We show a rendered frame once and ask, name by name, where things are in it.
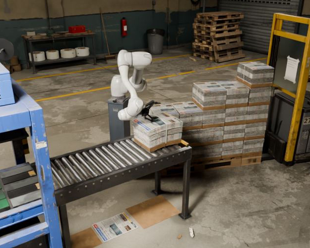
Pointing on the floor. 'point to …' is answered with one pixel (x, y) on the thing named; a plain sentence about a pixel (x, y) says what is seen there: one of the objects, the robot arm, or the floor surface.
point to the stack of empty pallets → (217, 19)
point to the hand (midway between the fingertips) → (158, 109)
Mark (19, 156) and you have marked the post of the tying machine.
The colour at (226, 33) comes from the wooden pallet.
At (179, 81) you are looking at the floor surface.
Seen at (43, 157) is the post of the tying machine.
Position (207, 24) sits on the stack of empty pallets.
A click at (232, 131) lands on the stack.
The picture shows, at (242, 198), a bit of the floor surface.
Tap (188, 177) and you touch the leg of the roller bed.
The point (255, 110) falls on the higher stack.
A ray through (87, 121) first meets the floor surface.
